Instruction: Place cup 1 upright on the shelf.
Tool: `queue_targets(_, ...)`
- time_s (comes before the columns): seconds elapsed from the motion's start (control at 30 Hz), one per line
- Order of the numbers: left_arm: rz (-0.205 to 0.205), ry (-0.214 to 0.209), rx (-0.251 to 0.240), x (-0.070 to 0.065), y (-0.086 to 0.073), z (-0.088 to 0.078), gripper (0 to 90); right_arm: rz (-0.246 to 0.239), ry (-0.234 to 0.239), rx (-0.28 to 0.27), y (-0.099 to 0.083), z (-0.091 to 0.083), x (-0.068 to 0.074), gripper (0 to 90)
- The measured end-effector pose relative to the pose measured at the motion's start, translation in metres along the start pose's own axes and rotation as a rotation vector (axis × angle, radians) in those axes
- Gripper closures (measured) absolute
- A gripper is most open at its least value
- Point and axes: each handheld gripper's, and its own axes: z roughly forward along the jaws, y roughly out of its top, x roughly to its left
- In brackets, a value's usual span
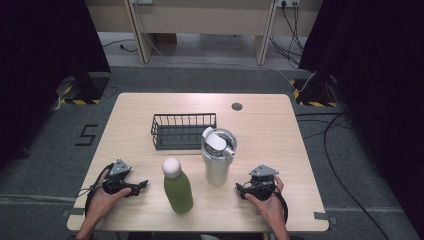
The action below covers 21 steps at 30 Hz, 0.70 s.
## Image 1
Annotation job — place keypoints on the white wall socket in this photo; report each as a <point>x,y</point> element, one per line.
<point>288,2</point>

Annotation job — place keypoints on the person's left hand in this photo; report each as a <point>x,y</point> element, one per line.
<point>101,200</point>

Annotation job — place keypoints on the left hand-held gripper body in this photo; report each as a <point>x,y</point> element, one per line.
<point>119,169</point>

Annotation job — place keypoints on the white tumbler with lid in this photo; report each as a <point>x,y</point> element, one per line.
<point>216,160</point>

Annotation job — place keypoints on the grey tape strip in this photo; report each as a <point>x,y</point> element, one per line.
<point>74,212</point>
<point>325,216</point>

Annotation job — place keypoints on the light wooden desk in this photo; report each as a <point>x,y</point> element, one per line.
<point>203,16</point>

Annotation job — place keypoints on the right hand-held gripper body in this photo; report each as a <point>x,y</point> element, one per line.
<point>263,180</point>

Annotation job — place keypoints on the round table grommet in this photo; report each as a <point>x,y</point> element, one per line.
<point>237,106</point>

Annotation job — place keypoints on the stand base with hazard tape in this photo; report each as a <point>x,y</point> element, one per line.
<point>313,93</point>
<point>83,88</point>

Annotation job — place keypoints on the dark curtain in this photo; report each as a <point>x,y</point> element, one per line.
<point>376,83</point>
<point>40,66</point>

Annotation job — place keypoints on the person's right hand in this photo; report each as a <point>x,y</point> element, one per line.
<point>271,208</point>

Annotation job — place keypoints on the green bottle with white cap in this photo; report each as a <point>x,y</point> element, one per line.
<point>178,190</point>

